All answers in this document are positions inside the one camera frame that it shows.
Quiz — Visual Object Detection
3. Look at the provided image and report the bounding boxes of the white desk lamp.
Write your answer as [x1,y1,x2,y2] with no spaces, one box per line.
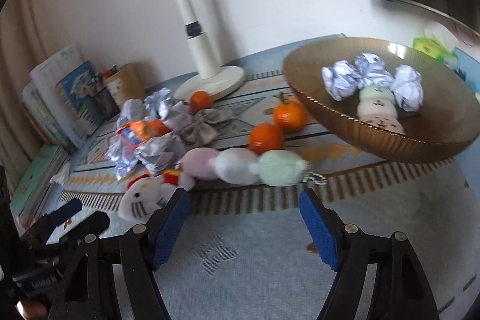
[174,0,245,101]

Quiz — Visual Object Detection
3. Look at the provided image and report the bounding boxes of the orange snack bag plush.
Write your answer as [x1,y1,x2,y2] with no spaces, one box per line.
[116,120,156,145]

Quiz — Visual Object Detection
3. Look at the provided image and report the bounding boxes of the orange mandarin with stem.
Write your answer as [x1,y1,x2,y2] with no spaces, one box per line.
[273,92,308,132]

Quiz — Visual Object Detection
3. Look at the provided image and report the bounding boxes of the hello kitty plush toy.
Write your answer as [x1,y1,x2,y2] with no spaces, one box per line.
[118,170,196,223]

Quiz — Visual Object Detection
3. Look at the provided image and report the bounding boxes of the patterned blue table mat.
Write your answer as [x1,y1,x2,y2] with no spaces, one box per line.
[22,34,480,320]

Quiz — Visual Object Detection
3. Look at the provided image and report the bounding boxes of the person's left hand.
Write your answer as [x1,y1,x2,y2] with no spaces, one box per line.
[16,300,48,320]

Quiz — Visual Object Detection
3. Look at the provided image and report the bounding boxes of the orange mandarin front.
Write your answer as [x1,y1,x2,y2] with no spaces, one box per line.
[248,123,284,155]

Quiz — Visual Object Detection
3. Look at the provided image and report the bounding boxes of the grey plaid fabric bow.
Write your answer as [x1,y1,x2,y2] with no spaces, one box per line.
[179,108,234,147]

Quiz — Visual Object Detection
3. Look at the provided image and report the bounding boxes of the black mesh pen holder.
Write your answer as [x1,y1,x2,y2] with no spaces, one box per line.
[89,76,120,120]

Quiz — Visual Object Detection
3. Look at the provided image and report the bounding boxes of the brown kraft pen container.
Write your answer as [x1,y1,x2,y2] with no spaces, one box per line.
[105,63,146,109]

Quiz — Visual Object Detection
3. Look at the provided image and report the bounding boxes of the stack of books upright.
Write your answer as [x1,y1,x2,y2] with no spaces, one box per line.
[22,45,103,150]

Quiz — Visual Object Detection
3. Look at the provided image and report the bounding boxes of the paper ball back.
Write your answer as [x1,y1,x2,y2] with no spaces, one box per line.
[145,88,192,132]

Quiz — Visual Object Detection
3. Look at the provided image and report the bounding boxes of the green tissue box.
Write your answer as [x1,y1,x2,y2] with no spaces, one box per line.
[413,22,459,71]

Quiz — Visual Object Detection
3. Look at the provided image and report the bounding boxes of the teal flat book stack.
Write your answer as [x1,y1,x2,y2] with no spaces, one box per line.
[10,145,68,227]

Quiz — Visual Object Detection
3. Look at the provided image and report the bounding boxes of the pastel three-ball plush skewer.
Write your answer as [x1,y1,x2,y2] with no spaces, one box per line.
[181,148,327,187]

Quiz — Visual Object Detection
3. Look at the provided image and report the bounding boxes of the white paper ball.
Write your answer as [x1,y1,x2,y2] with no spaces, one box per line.
[321,60,360,101]

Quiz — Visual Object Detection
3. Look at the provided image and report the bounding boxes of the white tissue scrap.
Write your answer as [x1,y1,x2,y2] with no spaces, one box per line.
[49,162,71,186]

